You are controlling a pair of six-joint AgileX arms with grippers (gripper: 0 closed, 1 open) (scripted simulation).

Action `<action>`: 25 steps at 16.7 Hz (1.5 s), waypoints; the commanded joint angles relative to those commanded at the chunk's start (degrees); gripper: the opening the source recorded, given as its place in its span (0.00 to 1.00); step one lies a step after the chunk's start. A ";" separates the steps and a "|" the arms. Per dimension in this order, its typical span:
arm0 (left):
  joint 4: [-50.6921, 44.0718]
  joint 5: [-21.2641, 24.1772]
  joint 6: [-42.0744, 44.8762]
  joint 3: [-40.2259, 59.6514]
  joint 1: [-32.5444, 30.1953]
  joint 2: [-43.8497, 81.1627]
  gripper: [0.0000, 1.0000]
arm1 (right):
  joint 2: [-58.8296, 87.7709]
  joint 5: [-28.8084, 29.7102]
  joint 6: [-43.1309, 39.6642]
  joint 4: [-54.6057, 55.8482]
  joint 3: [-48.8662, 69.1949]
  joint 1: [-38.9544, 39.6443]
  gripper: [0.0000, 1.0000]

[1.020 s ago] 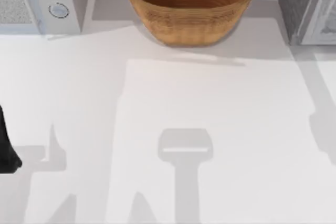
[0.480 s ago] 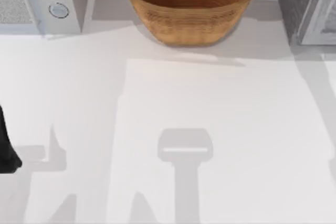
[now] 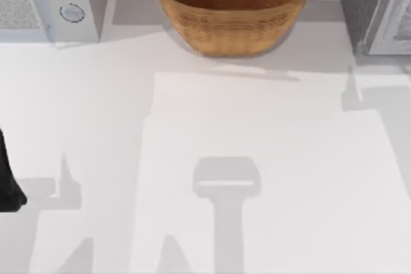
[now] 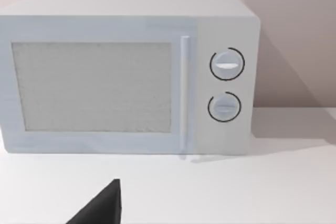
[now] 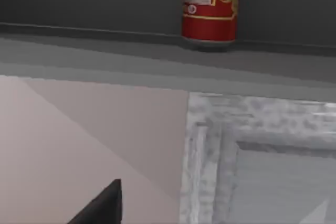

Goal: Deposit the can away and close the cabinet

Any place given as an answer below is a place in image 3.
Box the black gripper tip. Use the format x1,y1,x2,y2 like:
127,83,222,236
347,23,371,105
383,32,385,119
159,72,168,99
0,128,28,213

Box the brown woven basket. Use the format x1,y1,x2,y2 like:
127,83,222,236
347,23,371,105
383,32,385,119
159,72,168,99
152,0,314,57

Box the microwave oven knob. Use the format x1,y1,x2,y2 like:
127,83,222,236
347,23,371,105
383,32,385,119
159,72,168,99
59,3,85,23

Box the pale microwave oven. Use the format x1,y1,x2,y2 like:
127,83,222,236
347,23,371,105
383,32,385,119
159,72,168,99
0,0,113,44

